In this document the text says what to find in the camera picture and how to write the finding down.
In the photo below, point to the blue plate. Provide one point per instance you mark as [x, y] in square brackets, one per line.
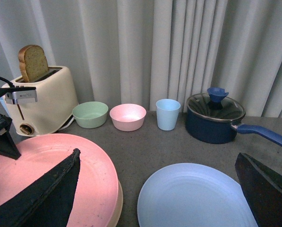
[192, 195]

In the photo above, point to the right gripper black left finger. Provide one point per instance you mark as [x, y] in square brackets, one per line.
[48, 201]

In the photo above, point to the light blue cup behind toaster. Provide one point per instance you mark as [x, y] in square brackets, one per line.
[2, 105]

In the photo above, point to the brown bread slice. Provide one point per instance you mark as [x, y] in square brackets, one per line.
[32, 63]

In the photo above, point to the cream two-slot toaster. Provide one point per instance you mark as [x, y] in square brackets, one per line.
[56, 99]

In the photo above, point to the glass pot lid blue knob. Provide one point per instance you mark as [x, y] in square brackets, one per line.
[215, 105]

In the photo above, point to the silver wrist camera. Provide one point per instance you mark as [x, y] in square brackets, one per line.
[21, 97]

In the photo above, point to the dark blue saucepan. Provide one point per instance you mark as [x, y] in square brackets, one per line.
[216, 132]

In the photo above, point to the grey curtain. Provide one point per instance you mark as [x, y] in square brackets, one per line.
[140, 51]

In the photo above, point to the pink bowl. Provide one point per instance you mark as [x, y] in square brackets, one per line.
[128, 117]

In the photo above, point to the green bowl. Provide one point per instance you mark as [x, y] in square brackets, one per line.
[90, 115]

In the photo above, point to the pink plate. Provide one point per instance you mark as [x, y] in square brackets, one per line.
[97, 186]

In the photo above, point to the cream plate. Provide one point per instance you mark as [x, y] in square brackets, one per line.
[118, 209]

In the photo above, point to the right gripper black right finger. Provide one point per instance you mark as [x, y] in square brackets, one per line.
[262, 188]

